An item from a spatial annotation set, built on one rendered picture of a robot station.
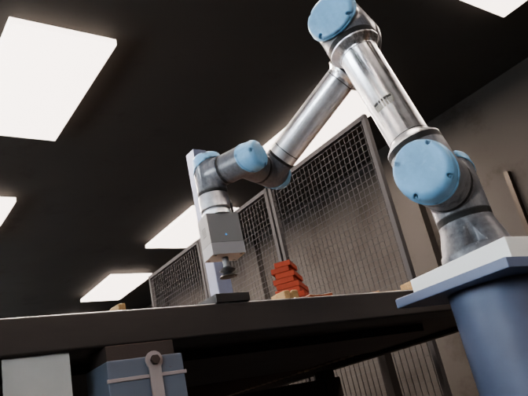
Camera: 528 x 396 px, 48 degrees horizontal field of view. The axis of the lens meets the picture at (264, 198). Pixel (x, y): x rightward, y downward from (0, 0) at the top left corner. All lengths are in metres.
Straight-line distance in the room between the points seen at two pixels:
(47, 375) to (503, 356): 0.79
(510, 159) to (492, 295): 4.22
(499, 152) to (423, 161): 4.31
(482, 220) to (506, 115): 4.23
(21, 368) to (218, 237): 0.59
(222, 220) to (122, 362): 0.53
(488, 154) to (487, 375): 4.38
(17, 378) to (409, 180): 0.75
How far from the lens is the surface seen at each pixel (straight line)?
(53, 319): 1.02
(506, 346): 1.21
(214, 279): 3.57
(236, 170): 1.43
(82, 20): 3.71
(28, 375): 1.00
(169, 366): 1.05
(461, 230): 1.27
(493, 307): 1.22
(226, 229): 1.43
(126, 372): 1.02
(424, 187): 1.16
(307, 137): 1.51
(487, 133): 5.56
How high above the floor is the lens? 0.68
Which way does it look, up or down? 21 degrees up
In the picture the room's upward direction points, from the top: 13 degrees counter-clockwise
